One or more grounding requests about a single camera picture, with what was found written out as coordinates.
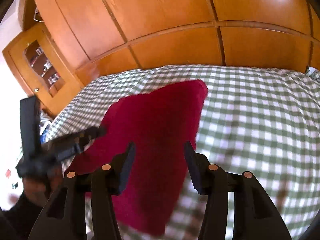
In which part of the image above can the green white checkered bedspread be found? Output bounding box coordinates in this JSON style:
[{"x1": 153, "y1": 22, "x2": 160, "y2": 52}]
[{"x1": 47, "y1": 65, "x2": 319, "y2": 239}]

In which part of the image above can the person's left hand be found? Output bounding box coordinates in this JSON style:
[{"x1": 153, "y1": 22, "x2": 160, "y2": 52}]
[{"x1": 22, "y1": 166, "x2": 63, "y2": 207}]

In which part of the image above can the crimson red garment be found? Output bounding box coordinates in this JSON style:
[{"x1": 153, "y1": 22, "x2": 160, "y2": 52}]
[{"x1": 68, "y1": 80, "x2": 208, "y2": 236}]

